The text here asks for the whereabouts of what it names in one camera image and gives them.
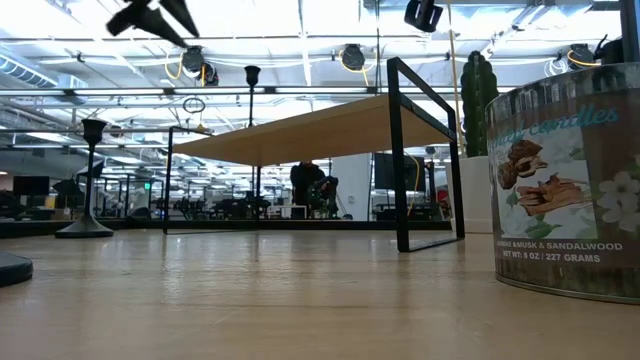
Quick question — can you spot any black candlestick holder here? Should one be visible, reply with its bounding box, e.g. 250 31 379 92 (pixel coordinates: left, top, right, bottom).
243 64 262 129
54 118 115 239
0 251 34 289

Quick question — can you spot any sandalwood label candle jar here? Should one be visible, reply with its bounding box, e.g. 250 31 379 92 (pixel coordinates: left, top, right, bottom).
485 62 640 306

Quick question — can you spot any green cactus plant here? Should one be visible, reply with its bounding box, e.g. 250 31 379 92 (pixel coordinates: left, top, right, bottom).
459 49 501 159

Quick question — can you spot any black softbox studio light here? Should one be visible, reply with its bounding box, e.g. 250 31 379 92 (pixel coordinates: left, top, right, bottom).
74 159 106 182

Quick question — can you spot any black desk monitor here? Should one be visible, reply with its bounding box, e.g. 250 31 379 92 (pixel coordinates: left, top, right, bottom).
12 175 51 197

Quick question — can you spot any person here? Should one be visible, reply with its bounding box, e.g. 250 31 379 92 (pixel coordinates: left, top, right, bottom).
289 160 327 220

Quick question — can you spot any white background table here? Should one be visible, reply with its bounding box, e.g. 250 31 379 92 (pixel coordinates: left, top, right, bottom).
266 204 307 221

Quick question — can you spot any black ceiling cable reel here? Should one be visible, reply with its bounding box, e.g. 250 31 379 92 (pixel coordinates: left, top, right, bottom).
179 45 220 87
566 43 597 71
340 43 367 72

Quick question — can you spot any hanging black cable loop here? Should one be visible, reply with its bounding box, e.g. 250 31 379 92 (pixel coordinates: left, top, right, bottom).
182 96 207 115

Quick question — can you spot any black wall monitor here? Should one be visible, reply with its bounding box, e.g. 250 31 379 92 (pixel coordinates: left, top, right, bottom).
372 152 427 193

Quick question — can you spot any yellow hanging cable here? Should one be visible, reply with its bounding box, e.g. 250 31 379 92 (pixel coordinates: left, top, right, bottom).
405 152 422 217

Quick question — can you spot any wooden shelf black metal frame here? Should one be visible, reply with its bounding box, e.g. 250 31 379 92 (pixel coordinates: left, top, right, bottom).
162 56 466 254

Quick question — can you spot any black table edge rail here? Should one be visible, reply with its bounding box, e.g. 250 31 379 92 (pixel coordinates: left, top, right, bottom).
0 218 454 239

